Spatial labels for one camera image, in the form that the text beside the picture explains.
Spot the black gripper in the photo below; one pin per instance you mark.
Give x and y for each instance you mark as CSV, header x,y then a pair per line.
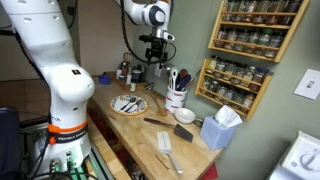
x,y
158,49

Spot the black spatula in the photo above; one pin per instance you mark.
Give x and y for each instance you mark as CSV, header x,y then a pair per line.
x,y
183,132

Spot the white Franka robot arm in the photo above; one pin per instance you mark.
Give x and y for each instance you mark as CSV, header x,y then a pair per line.
x,y
50,50

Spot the wooden spatula utensil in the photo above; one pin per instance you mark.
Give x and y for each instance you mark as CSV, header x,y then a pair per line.
x,y
183,73

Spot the dark blue spatula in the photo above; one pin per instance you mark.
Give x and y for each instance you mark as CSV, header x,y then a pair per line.
x,y
184,81

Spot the tall salt grinder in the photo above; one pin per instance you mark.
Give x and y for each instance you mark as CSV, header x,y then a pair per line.
x,y
129,78

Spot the white shaker jar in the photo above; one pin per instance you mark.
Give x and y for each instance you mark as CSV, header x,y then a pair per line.
x,y
118,74

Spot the white utensil crock red fish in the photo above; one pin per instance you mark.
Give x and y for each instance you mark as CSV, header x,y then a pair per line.
x,y
175,100

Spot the metal spoon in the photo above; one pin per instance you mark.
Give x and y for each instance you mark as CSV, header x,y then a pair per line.
x,y
134,105

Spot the wooden spoon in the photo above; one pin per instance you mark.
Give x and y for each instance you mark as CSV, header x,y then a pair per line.
x,y
162,111

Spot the metal fork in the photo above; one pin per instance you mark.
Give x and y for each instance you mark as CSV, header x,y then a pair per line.
x,y
127,104

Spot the blue plastic colander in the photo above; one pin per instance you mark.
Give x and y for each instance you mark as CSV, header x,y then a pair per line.
x,y
104,80

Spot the colourful patterned plate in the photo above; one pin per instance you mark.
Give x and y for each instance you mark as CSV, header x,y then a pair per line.
x,y
117,104

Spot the small white bowl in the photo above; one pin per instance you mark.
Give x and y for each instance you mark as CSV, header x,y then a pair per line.
x,y
185,115

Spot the small metal cup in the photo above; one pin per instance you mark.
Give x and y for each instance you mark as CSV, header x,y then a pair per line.
x,y
198,122

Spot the wooden spice rack with labels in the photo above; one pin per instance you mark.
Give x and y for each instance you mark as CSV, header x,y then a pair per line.
x,y
233,83

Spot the white tissue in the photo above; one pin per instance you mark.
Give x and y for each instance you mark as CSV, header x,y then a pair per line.
x,y
227,116

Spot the blue tissue box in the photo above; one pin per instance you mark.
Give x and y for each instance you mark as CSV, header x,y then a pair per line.
x,y
215,135

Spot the wooden spice rack single-shelf jars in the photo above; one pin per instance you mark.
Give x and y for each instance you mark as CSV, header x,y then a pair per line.
x,y
253,25

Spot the wooden bench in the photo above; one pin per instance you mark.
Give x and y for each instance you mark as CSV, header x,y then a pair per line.
x,y
106,150

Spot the red cloth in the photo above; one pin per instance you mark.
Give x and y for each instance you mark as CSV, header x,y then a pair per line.
x,y
210,173

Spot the dark blue chair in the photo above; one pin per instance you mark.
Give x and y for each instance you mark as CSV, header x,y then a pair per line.
x,y
9,143

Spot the white stove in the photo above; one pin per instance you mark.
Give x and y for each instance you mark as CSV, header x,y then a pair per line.
x,y
300,163

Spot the white wall outlet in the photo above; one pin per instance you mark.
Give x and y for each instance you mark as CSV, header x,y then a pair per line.
x,y
158,70

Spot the white light switch plate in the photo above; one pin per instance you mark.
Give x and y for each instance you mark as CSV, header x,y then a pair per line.
x,y
308,85

